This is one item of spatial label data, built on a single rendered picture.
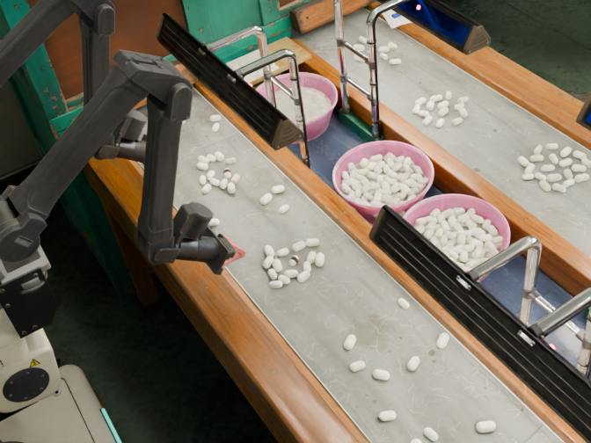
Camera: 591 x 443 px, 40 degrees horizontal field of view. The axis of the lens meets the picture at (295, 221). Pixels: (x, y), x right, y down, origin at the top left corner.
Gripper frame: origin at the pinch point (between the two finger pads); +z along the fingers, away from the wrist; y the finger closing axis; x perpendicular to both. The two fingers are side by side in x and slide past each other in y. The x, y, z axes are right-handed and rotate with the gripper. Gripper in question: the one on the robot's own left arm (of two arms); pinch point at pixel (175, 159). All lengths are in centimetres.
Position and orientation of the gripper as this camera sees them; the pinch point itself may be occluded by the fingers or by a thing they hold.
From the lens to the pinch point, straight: 222.2
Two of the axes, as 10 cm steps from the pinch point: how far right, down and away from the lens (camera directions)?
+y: -5.3, -5.5, 6.4
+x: -4.7, 8.2, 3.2
